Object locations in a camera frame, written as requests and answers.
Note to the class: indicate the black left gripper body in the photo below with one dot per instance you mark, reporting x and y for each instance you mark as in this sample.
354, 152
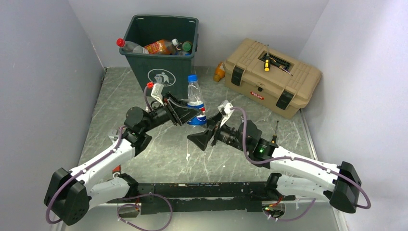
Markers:
159, 115

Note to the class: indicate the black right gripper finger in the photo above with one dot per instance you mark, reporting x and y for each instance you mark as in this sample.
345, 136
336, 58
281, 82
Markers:
213, 120
201, 139

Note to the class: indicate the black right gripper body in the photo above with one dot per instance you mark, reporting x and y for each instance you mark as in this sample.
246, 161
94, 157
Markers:
228, 134

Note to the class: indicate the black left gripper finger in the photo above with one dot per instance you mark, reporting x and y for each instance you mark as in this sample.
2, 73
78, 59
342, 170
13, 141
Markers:
174, 103
182, 115

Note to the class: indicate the pepsi bottle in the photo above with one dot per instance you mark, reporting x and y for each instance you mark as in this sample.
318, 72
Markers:
195, 100

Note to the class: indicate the clear bottle red cap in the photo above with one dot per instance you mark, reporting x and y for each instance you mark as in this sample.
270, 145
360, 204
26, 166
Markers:
130, 46

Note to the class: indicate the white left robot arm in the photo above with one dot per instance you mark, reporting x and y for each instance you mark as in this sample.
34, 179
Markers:
72, 193

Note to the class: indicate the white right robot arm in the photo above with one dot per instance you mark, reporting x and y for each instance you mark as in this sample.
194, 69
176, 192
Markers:
291, 174

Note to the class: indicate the dark green trash bin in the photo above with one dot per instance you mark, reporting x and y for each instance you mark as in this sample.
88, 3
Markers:
172, 69

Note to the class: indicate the orange bottle behind toolbox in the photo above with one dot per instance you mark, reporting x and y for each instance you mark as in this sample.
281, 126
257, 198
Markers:
219, 72

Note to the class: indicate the yellow black screwdriver on table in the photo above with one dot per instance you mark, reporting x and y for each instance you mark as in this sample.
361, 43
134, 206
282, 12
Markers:
274, 137

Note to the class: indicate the tan plastic toolbox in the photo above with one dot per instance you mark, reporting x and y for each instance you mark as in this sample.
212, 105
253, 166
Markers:
276, 90

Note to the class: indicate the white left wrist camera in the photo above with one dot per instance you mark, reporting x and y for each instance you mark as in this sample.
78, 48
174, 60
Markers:
156, 91

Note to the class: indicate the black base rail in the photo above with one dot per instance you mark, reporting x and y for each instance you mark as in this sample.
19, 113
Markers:
250, 196

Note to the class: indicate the yellow handled screwdriver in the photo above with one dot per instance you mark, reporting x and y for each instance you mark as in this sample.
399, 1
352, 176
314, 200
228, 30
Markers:
267, 61

